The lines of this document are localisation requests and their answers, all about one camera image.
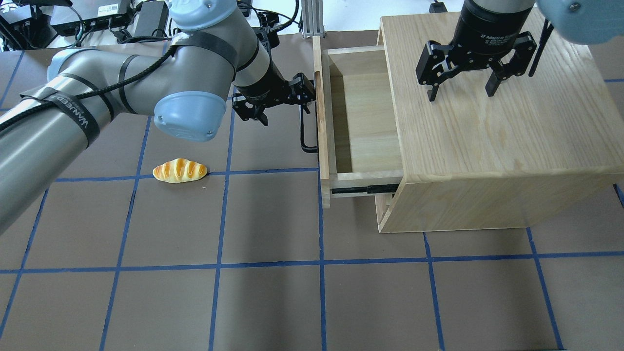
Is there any wooden drawer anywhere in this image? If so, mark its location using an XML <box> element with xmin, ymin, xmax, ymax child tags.
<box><xmin>313</xmin><ymin>37</ymin><xmax>403</xmax><ymax>208</ymax></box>

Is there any wooden drawer cabinet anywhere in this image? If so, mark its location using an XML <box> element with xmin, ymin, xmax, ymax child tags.
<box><xmin>376</xmin><ymin>13</ymin><xmax>624</xmax><ymax>233</ymax></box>

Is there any toy bread roll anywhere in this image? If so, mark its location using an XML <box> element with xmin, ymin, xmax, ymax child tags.
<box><xmin>152</xmin><ymin>158</ymin><xmax>209</xmax><ymax>184</ymax></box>

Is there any black power brick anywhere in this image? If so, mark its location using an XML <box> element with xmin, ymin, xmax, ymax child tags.
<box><xmin>133</xmin><ymin>0</ymin><xmax>169</xmax><ymax>37</ymax></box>

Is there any black electronics box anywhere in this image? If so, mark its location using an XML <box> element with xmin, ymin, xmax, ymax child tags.
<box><xmin>50</xmin><ymin>0</ymin><xmax>135</xmax><ymax>37</ymax></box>

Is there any black drawer handle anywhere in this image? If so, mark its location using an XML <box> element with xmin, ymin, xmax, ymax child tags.
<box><xmin>299</xmin><ymin>105</ymin><xmax>319</xmax><ymax>154</ymax></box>

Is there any aluminium frame post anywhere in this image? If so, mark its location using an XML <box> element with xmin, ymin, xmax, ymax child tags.
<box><xmin>299</xmin><ymin>0</ymin><xmax>326</xmax><ymax>39</ymax></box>

